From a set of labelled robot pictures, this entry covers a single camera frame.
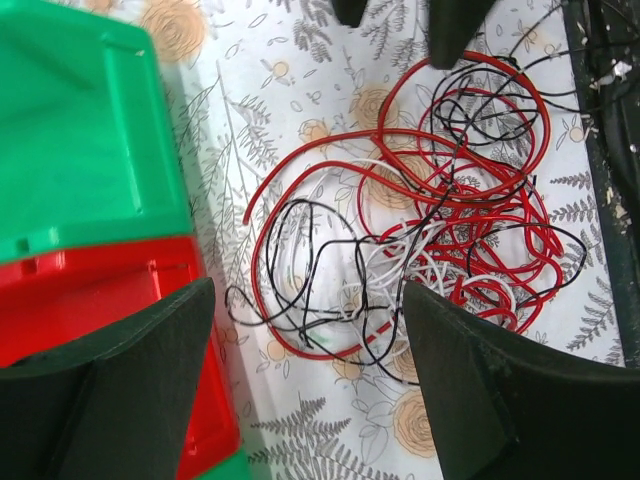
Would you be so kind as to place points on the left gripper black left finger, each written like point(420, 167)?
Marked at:
point(113, 404)

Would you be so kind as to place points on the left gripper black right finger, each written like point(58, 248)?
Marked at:
point(501, 406)

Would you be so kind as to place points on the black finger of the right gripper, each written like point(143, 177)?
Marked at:
point(452, 24)
point(349, 12)

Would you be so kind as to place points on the right green plastic bin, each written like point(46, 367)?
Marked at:
point(236, 467)

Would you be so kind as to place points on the green plastic bin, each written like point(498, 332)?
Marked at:
point(87, 152)
point(236, 467)

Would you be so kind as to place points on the red plastic bin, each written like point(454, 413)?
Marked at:
point(53, 298)

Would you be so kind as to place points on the floral table mat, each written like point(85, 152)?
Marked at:
point(259, 92)

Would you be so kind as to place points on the left green plastic bin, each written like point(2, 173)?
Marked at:
point(87, 152)

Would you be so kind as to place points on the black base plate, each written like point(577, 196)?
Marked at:
point(604, 40)

